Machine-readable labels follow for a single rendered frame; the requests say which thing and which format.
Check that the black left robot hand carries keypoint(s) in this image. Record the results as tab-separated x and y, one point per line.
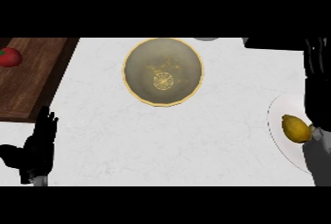
37	145

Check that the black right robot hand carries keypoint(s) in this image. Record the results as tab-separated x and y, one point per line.
318	87

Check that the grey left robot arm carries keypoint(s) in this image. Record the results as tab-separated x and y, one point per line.
40	180

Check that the white plate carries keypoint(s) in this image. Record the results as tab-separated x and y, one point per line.
287	116

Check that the yellow lemon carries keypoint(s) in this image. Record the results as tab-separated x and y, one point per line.
295	129

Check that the grey bowl with gold rim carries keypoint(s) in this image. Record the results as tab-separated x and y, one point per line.
163	72

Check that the black appliance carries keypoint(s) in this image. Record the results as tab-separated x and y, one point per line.
271	43

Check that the brown wooden cutting board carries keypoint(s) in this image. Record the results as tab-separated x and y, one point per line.
30	78

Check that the grey round object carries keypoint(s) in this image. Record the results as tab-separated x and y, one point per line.
206	38

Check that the red tomato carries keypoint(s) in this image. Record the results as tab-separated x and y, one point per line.
9	57

